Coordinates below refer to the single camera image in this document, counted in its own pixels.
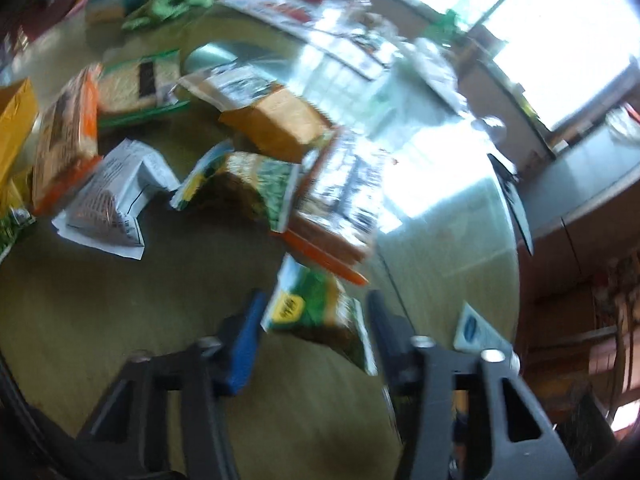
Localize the yellow cardboard box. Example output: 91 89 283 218
0 78 40 211

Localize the orange cracker packet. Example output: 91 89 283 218
175 65 336 163

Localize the printed placemat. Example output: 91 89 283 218
220 0 401 81

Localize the green snack packet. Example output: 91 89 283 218
0 207 37 263
261 255 378 376
170 140 306 233

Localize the window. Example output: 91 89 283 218
350 0 640 131

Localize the orange snack packet dark label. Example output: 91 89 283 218
31 64 103 216

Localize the white printed snack packet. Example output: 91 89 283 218
52 139 181 261

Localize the green plastic bag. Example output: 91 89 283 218
435 7 471 36

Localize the blue and white card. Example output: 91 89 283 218
452 302 513 356

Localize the cracker packet with green trim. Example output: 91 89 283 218
97 49 191 128

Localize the black crate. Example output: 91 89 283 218
555 390 626 476

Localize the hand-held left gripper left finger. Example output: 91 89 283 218
75 290 268 480

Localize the clear plastic bag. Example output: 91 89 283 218
395 35 466 111

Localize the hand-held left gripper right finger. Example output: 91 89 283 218
366 290 581 480

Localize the green cloth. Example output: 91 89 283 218
122 0 216 31

